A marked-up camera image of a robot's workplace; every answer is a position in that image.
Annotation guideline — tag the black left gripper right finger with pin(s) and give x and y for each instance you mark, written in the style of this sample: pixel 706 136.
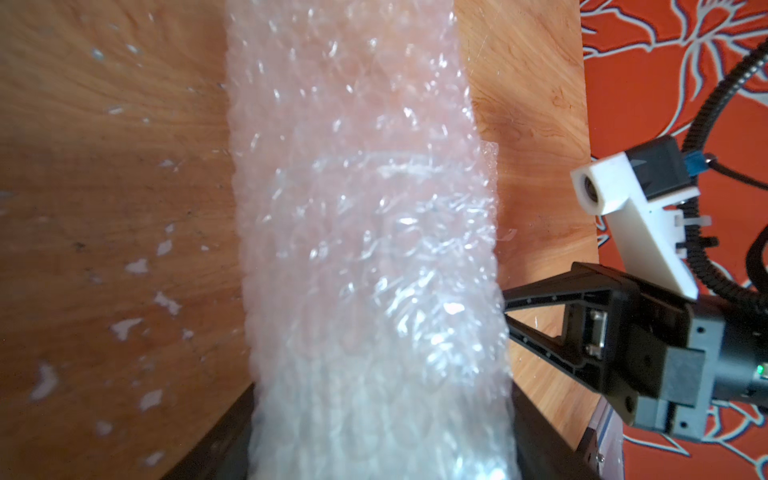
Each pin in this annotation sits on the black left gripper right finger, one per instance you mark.
pixel 541 453

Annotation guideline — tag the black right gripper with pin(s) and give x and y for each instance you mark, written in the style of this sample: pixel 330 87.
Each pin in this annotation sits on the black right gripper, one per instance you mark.
pixel 661 360

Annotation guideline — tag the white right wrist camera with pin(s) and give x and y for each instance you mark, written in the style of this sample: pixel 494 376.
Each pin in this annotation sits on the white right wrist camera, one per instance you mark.
pixel 638 191

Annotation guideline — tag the bubble wrap sheet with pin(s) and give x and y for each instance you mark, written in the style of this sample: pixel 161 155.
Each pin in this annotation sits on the bubble wrap sheet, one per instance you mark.
pixel 365 209

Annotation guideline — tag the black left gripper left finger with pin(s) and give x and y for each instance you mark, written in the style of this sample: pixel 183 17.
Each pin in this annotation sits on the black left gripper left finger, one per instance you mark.
pixel 223 452

